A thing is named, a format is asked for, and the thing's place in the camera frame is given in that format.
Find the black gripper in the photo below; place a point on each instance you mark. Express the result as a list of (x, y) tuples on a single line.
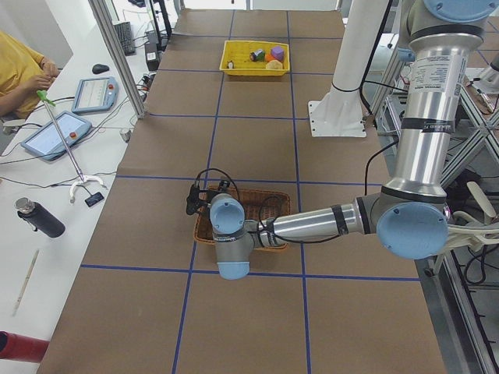
[(205, 202)]

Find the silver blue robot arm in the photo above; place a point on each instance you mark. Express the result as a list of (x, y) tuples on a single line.
[(407, 215)]

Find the brown wicker basket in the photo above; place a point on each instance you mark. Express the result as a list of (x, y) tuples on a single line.
[(258, 205)]

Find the yellow plastic basket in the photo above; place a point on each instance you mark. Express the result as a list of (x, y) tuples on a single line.
[(238, 51)]

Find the upper blue teach pendant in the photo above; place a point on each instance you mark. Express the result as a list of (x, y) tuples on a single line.
[(95, 95)]

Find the blue teach pendant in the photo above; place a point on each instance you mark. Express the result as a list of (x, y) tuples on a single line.
[(46, 143), (95, 95)]

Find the bread roll toy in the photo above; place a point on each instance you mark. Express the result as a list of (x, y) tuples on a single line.
[(274, 65)]

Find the black cylindrical can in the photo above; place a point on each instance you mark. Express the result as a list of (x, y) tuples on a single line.
[(257, 55)]

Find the lower blue teach pendant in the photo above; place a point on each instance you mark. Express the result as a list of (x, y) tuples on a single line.
[(46, 143)]

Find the black water bottle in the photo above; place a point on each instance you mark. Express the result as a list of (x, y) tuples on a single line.
[(40, 218)]

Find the black computer mouse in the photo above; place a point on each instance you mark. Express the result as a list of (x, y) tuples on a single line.
[(99, 69)]

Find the purple foam cube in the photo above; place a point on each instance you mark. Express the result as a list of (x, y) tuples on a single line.
[(277, 52)]

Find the wooden stick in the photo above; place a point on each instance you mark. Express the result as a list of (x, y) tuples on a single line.
[(25, 283)]

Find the pink reacher grabber stick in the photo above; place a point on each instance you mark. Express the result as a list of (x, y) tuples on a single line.
[(84, 179)]

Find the black keyboard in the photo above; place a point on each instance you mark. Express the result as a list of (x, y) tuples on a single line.
[(125, 36)]

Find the person in yellow shirt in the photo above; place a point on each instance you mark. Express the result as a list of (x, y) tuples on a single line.
[(24, 71)]

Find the red fire extinguisher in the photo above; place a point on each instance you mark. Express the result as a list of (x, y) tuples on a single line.
[(22, 348)]

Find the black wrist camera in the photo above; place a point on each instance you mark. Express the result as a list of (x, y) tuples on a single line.
[(223, 185)]

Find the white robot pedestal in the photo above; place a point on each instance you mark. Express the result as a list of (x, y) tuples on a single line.
[(339, 113)]

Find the aluminium frame post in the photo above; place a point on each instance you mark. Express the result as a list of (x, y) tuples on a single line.
[(106, 27)]

